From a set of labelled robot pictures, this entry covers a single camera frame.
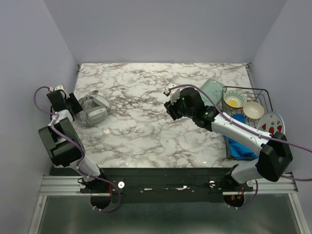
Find yellow blue patterned bowl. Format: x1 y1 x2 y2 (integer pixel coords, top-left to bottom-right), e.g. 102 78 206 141
223 90 247 109

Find grey over-ear headphones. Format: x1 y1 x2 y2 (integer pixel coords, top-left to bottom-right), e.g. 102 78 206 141
75 90 112 126

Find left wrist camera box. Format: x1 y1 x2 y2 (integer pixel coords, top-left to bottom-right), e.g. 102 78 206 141
53 84 68 99

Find aluminium frame rail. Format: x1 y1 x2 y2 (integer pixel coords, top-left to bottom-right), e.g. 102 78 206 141
40 176 298 195

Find blue cloth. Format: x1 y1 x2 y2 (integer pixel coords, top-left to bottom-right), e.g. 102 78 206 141
223 114 259 161

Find black wire dish rack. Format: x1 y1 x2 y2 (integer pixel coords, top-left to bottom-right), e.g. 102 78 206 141
221 86 273 161

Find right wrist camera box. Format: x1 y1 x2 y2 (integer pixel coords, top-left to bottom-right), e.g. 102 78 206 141
164 82 180 105

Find teal divided tray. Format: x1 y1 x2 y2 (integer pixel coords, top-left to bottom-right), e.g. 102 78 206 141
200 79 225 104

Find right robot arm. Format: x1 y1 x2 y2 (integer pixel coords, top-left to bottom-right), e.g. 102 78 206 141
164 83 293 191

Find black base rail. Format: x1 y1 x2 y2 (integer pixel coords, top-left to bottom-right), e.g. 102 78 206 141
50 168 253 209

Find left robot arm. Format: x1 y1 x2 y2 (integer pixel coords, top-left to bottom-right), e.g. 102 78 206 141
38 86 108 193

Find strawberry pattern plate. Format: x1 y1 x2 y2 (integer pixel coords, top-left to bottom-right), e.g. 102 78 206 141
256 111 285 134

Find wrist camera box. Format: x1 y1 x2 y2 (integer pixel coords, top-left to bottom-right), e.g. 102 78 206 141
164 82 180 105
53 84 68 99

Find cream bowl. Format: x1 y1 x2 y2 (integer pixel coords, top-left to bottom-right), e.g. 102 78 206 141
243 101 265 120

